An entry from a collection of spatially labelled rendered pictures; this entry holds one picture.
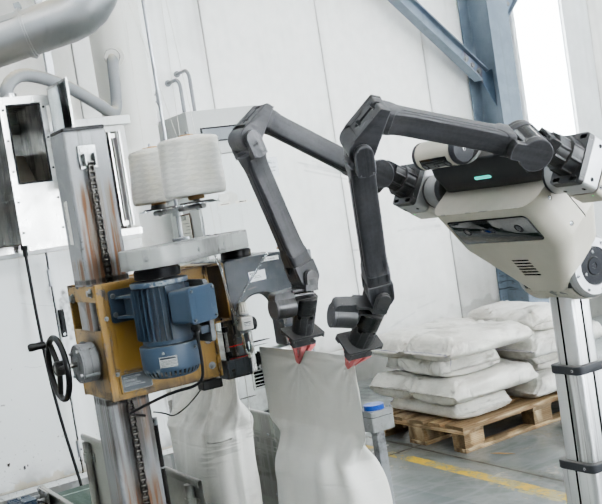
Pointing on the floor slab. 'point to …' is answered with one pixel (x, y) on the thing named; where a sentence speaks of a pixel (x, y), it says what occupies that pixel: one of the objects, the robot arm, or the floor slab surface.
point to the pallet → (534, 411)
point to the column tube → (89, 254)
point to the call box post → (382, 456)
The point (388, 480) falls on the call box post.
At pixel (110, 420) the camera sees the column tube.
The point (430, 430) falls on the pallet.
